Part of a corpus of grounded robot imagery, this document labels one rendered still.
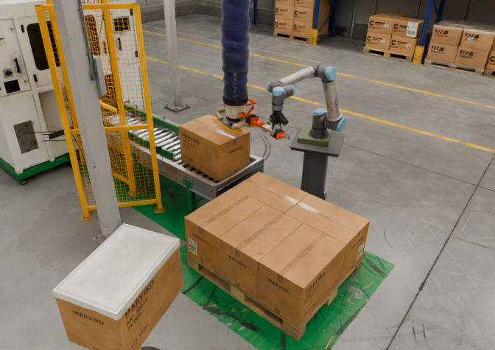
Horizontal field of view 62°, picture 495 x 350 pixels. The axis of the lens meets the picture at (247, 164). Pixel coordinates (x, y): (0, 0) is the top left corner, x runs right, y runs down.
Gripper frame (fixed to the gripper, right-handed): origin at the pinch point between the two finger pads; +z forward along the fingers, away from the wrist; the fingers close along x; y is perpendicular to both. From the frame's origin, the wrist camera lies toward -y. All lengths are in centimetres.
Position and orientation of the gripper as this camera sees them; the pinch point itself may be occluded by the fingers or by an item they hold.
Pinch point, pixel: (278, 133)
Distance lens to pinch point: 333.4
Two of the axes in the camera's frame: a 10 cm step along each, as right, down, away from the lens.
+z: -0.1, 8.7, 5.0
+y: -5.7, -4.1, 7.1
